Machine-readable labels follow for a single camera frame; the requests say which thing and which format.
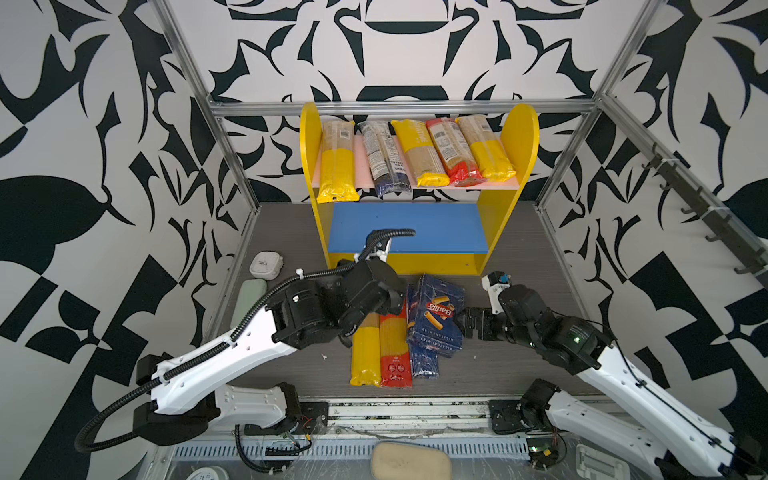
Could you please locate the yellow shelf unit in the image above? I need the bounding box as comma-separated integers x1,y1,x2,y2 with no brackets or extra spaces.
299,103,540,275

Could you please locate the yellow pasta bag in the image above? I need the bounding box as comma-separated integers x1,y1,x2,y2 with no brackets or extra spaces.
350,313,382,387
317,120,359,204

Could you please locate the green glasses case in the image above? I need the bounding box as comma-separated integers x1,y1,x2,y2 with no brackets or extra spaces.
230,279,267,328

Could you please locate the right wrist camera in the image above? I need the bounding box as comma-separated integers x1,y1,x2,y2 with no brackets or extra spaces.
481,271,510,315

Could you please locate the clear navy spaghetti bag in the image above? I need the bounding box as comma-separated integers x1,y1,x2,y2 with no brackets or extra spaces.
358,121,411,198

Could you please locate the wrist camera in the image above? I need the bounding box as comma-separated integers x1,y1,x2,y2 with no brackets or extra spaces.
366,238,392,263
481,271,510,315

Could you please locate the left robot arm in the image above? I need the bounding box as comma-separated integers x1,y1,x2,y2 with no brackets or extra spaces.
74,258,407,453

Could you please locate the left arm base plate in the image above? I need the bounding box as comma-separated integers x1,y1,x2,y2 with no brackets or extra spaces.
287,400,330,435

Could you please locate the red end spaghetti bag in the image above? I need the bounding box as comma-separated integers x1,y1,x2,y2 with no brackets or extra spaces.
426,118,486,187

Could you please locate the blue Barilla pasta box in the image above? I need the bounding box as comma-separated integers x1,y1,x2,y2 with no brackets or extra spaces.
406,274,465,358

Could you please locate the black wall hook rail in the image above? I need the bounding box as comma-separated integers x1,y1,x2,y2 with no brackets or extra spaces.
643,142,767,290

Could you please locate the yellow end spaghetti bag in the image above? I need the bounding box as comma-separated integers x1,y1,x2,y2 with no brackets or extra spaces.
455,115,516,183

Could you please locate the blue Barilla spaghetti bag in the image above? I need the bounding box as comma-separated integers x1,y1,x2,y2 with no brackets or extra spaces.
409,345,439,378

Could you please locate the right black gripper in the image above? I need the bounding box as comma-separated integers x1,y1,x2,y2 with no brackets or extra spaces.
450,304,540,351

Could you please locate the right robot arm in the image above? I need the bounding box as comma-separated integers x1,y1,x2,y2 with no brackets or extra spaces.
456,284,767,479

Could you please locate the white round device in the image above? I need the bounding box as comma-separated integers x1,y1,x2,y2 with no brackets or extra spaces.
248,251,284,281

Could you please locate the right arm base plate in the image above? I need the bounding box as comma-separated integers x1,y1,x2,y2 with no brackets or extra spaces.
488,399,529,435

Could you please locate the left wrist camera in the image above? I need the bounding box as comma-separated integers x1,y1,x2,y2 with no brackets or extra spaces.
366,238,392,263

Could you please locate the yellow noodle bag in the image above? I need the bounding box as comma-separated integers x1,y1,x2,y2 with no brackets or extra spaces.
391,119,450,188

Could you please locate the white plastic clip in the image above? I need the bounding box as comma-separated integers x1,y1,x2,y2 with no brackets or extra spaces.
576,444,631,480

